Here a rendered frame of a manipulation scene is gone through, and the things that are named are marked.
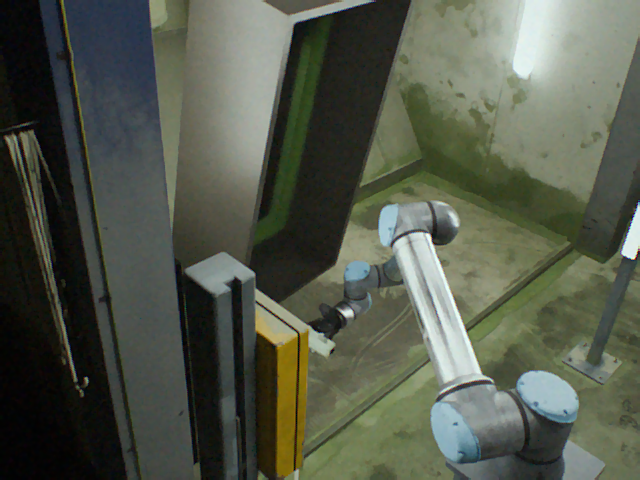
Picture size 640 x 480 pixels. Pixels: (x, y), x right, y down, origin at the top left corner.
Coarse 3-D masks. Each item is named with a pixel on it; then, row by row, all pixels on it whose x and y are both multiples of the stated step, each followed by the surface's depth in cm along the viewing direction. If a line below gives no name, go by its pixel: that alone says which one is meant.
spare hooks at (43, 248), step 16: (0, 128) 104; (16, 128) 105; (32, 128) 106; (0, 144) 107; (16, 144) 105; (32, 144) 107; (16, 160) 107; (32, 160) 108; (32, 176) 109; (48, 176) 111; (32, 192) 110; (32, 208) 111; (32, 224) 115; (48, 240) 119; (48, 256) 117; (48, 272) 118; (64, 304) 130; (64, 336) 126; (80, 336) 135; (64, 352) 135; (80, 384) 131
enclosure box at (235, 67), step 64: (192, 0) 181; (256, 0) 166; (320, 0) 172; (384, 0) 212; (192, 64) 192; (256, 64) 175; (320, 64) 239; (384, 64) 221; (192, 128) 204; (256, 128) 185; (320, 128) 252; (192, 192) 218; (256, 192) 197; (320, 192) 266; (192, 256) 234; (256, 256) 272; (320, 256) 279
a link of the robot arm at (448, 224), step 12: (432, 204) 191; (444, 204) 194; (444, 216) 190; (456, 216) 195; (444, 228) 191; (456, 228) 196; (432, 240) 200; (444, 240) 197; (384, 264) 244; (396, 264) 231; (384, 276) 243; (396, 276) 238
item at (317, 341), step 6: (312, 330) 227; (312, 336) 225; (318, 336) 224; (312, 342) 224; (318, 342) 223; (324, 342) 222; (330, 342) 223; (312, 348) 226; (318, 348) 223; (324, 348) 221; (330, 348) 221; (324, 354) 222; (330, 354) 223
